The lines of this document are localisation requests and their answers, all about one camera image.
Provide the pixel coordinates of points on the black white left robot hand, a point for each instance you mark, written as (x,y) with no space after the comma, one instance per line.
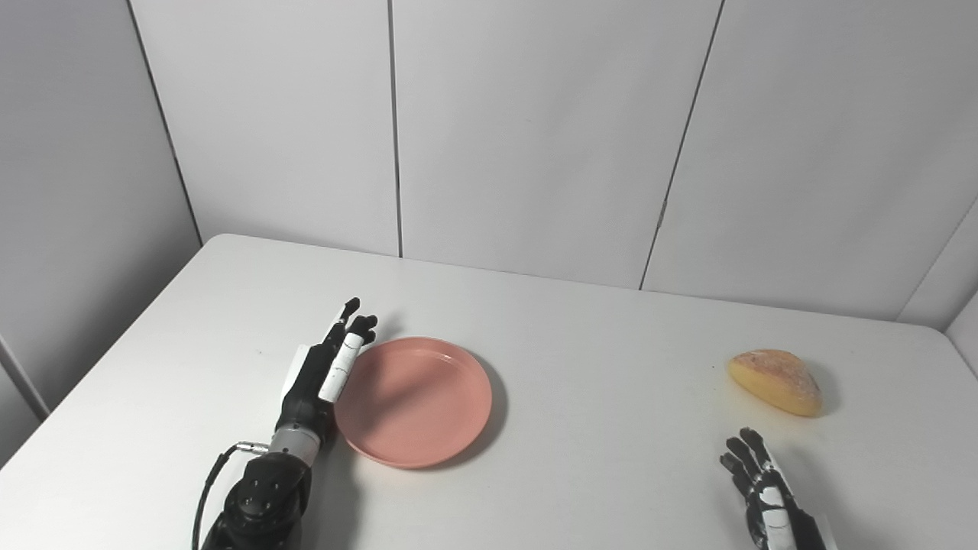
(306,397)

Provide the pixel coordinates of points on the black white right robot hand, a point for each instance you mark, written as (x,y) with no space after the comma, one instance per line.
(779,519)

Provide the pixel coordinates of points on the pink round plate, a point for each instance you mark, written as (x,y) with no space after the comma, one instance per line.
(416,405)

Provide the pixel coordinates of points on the golden bread roll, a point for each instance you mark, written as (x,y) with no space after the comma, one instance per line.
(775,382)

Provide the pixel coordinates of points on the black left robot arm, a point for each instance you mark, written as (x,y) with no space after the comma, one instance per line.
(263,496)

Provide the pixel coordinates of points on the small grey wall panel clip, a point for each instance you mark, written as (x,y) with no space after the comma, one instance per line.
(662,215)

